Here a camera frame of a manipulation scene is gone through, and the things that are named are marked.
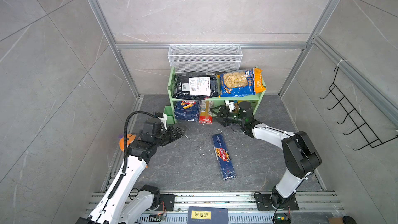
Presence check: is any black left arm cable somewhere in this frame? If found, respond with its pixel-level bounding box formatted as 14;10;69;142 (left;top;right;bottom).
122;111;156;175

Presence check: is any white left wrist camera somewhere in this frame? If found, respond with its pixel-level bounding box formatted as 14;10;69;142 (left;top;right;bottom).
158;114;167;130

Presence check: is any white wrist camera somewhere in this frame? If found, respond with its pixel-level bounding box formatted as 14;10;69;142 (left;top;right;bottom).
225;100;236;113
158;114;167;130

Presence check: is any blue Barilla pasta box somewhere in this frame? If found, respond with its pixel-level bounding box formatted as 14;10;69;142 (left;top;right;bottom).
174;100;201;122

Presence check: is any white wire mesh basket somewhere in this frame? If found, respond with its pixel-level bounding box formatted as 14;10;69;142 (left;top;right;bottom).
167;44;243;73

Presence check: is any metal base rail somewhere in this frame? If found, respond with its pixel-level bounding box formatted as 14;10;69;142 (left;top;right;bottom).
85;191;346;224

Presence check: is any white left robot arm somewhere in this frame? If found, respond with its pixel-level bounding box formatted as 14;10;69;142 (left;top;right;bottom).
77;118;187;224

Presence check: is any blue spaghetti packet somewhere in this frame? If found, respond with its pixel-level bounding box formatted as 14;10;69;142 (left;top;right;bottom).
212;133;236;180

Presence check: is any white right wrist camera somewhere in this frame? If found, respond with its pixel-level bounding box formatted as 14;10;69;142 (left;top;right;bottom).
225;100;236;113

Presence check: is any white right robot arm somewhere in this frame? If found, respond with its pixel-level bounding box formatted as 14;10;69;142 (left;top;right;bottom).
209;101;322;209

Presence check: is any orange shark plush toy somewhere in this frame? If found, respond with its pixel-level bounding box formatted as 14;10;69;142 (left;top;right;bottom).
119;134;137;151

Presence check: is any red spaghetti packet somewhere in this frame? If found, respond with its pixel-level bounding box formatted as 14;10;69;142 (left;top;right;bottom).
199;101;214;124

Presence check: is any black pasta bag white label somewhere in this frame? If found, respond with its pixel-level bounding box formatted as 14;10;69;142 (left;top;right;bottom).
173;72;219;100

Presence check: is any blue book yellow label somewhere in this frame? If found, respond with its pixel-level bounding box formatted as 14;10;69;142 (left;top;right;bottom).
187;206;229;224

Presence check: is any black wire hook rack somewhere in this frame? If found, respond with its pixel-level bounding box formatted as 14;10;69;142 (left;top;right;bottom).
320;66;398;151

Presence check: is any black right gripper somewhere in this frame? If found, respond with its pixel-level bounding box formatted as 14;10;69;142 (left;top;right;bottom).
210;106;246;127

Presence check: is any green wooden shelf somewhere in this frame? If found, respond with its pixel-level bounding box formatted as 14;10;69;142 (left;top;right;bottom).
164;67;265;125

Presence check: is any blue orange shell pasta bag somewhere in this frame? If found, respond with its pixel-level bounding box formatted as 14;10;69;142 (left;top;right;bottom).
219;68;266;97

